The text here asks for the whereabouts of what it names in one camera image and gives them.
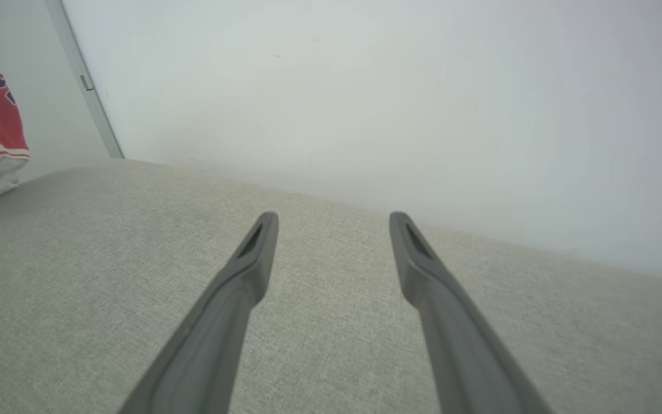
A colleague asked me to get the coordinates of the grey fabric sofa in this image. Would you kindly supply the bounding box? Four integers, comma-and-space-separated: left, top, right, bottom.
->
0, 159, 662, 414

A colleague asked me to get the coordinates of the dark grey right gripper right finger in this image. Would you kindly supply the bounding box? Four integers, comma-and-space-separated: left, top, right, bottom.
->
389, 212, 553, 414

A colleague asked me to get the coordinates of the grey metal wall trim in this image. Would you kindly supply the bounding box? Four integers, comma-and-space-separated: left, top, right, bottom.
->
44, 0, 125, 159

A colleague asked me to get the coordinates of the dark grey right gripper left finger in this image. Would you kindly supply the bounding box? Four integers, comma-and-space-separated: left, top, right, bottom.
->
118, 212, 279, 414

